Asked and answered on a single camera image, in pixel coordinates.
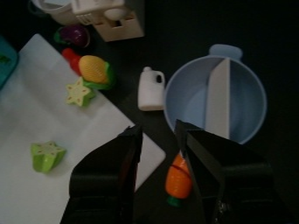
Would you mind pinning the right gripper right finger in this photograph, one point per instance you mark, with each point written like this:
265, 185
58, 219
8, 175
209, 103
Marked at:
229, 178

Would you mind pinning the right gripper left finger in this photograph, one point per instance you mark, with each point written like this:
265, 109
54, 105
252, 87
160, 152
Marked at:
104, 178

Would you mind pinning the green starfruit bottom piece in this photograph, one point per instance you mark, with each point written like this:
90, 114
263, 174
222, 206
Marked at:
46, 156

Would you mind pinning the starfruit star slice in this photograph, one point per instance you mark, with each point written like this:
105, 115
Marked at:
78, 94

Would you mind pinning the orange toy carrot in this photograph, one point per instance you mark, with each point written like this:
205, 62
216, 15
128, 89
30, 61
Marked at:
177, 180

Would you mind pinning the white cutting board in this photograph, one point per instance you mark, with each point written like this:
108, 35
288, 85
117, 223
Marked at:
34, 122

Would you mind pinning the light blue bowl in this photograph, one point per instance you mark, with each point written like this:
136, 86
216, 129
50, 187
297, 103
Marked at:
247, 99

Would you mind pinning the white toy milk jug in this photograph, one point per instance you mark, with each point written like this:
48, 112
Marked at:
150, 90

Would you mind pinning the yellow toy corn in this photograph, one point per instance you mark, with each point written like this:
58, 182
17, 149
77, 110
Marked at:
93, 70

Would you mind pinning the red toy pepper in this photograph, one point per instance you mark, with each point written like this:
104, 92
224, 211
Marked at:
69, 57

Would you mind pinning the teal basket with orange rim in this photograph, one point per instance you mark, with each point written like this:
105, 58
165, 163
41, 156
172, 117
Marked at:
5, 62

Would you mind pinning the purple toy eggplant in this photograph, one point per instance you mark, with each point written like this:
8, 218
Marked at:
74, 35

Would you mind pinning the white toy house box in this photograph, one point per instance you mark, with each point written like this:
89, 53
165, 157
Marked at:
116, 22

